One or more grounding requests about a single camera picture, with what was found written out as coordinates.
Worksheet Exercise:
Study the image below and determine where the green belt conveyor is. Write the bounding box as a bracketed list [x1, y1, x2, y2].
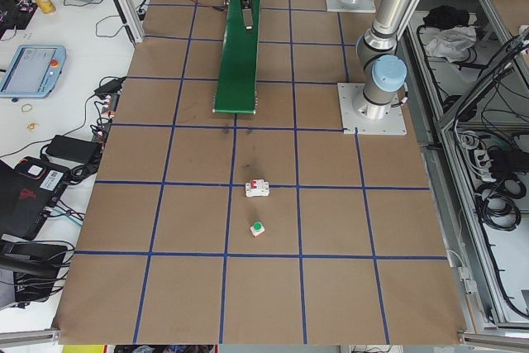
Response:
[212, 0, 265, 117]

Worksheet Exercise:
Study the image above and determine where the white red circuit breaker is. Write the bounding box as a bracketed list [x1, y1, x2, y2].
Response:
[244, 178, 271, 199]

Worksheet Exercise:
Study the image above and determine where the black cloth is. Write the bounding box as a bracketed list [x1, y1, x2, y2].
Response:
[424, 5, 472, 28]

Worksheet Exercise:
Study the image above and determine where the white cloth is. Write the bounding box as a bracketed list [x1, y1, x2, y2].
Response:
[425, 24, 481, 63]

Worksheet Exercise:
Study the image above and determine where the large black power brick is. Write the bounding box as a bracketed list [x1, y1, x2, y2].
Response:
[44, 134, 102, 164]

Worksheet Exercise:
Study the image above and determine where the blue grey teach pendant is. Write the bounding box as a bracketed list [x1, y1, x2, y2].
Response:
[0, 44, 68, 100]

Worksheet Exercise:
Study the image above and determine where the black bag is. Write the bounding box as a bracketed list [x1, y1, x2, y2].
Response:
[0, 0, 34, 40]

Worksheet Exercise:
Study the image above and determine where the black case with red print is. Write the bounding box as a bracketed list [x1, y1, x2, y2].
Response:
[0, 156, 72, 242]

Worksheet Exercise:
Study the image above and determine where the black electronic device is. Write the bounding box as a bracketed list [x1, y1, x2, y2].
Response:
[0, 240, 76, 308]

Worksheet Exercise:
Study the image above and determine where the aluminium profile bar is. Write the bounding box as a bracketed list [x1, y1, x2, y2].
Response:
[0, 327, 62, 348]
[456, 329, 529, 350]

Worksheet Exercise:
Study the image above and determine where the red black motor wire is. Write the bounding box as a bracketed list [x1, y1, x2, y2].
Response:
[183, 0, 227, 11]

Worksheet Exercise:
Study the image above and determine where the aluminium frame post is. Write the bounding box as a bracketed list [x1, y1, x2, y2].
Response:
[91, 0, 145, 45]

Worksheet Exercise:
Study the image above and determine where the V-shaped metal bar frame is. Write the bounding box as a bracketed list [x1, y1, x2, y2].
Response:
[403, 0, 529, 336]

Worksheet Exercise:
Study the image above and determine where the coiled black cable bundle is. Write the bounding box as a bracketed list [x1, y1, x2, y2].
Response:
[474, 187, 526, 230]

